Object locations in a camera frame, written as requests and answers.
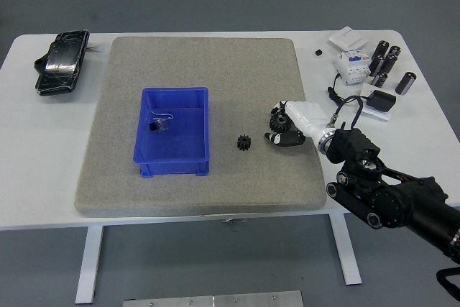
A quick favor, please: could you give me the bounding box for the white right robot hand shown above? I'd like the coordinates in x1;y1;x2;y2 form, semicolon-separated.
264;99;331;148

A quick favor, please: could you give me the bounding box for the large black gear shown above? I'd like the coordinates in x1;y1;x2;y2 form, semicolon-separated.
268;111;294;134

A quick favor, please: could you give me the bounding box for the small black gear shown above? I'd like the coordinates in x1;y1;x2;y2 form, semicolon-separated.
236;134;254;150

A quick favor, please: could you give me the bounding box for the blue plastic box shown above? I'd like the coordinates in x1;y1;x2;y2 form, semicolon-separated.
133;86;211;178

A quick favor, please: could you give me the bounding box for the white circuit breaker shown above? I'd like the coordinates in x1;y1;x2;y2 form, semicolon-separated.
334;47;372;87

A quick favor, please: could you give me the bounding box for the black power adapter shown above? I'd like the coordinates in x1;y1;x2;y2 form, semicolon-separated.
369;90;397;113

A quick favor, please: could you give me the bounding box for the grey-brown mat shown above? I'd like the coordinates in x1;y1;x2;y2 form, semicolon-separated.
73;36;328;219

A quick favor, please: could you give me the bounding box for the white table leg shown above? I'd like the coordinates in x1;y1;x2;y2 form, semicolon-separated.
329;213;363;286
74;226;105;304

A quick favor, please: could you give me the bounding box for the small clear bag with part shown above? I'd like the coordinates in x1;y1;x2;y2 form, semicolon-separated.
148;110;175;134

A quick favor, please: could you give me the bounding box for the grey metal plate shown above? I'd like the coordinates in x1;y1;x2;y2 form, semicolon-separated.
123;290;304;307

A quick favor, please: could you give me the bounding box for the black adapter cord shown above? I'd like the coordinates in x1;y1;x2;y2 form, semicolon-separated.
326;72;371;108

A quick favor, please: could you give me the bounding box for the white wall switch plate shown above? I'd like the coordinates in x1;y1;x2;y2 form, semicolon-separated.
328;25;369;51

